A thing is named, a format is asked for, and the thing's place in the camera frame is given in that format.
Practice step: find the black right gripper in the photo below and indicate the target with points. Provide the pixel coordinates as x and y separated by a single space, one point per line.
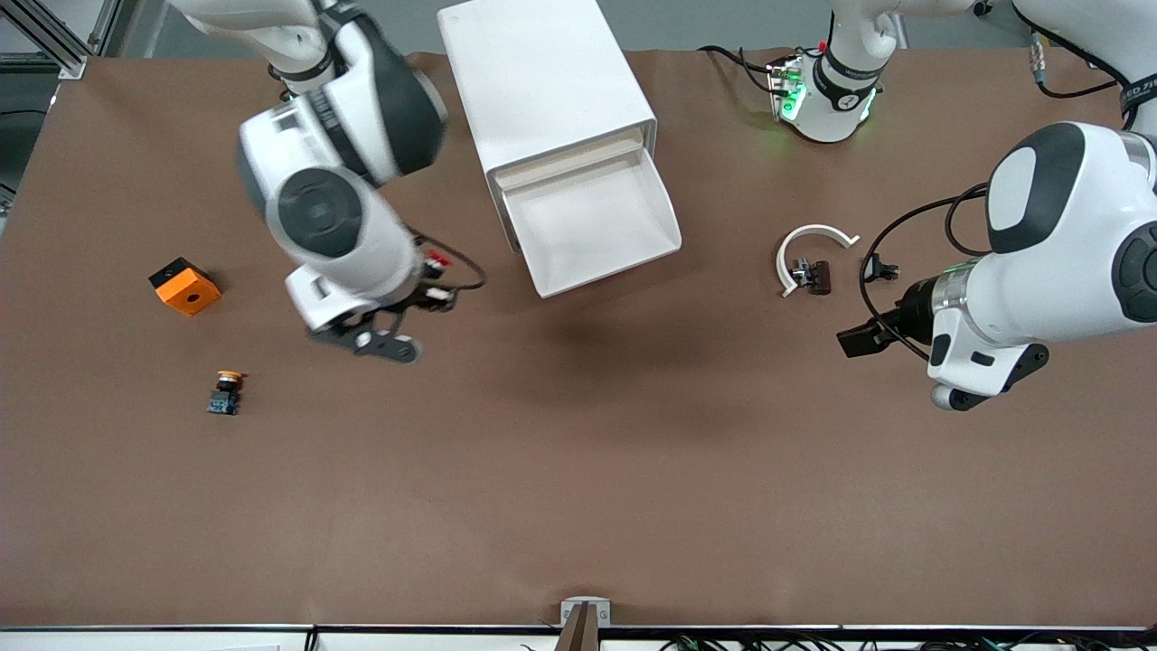
423 295

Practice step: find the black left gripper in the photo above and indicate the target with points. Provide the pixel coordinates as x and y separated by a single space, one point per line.
895 319

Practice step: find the white plastic drawer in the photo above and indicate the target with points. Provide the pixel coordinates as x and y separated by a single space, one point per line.
560 161
587 226

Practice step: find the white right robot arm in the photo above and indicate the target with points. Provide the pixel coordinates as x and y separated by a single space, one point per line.
325 217

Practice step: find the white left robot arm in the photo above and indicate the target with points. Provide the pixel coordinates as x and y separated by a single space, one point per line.
1067 235

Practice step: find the white drawer cabinet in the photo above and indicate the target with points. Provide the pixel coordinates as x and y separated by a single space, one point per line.
533 81

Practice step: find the small black clip part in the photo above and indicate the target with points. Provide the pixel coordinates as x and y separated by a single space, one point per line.
881 268

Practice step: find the brown and metal small part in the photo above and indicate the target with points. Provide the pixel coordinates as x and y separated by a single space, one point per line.
819 277

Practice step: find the brown table cover sheet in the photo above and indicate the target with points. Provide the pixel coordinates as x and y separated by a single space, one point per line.
578 452

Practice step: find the orange box with black base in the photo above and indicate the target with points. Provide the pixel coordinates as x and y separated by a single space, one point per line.
190 294

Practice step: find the white curved plastic bracket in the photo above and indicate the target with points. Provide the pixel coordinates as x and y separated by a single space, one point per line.
813 230

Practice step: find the yellow push button switch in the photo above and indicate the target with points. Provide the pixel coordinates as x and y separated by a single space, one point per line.
224 398

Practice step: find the grey metal bracket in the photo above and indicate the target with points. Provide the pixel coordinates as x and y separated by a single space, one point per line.
586 606

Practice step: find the white table edge rail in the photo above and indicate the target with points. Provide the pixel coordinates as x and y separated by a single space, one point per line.
181 638

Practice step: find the silver aluminium frame profile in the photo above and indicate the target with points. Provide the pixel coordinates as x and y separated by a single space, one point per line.
54 45

